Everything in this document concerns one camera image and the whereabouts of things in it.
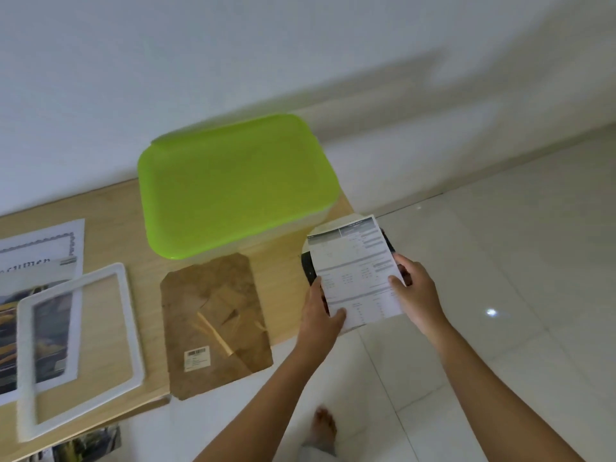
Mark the person's right hand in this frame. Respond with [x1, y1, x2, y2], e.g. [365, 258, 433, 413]
[387, 254, 451, 340]

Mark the person's left hand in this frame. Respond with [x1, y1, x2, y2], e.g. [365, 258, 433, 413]
[295, 276, 347, 364]

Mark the printed white document sheet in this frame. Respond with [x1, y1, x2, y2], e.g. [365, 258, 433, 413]
[307, 215, 408, 332]

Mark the person's right forearm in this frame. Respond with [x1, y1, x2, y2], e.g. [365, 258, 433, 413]
[423, 321, 586, 462]

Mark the person's left forearm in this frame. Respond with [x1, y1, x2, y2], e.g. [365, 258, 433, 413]
[192, 342, 324, 462]

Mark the person's foot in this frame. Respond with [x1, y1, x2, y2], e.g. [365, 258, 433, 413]
[301, 407, 338, 458]

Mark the storage box with green lid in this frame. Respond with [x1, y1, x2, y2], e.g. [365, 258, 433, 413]
[137, 114, 341, 261]

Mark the printed certificate poster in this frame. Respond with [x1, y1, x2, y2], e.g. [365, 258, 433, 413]
[0, 218, 86, 407]

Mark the black flat frame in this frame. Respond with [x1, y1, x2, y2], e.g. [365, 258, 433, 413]
[301, 229, 396, 289]

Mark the brown frame backing board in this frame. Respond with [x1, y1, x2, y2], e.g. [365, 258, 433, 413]
[160, 252, 274, 402]

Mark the white picture frame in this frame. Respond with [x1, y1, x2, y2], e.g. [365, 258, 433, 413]
[16, 262, 146, 443]

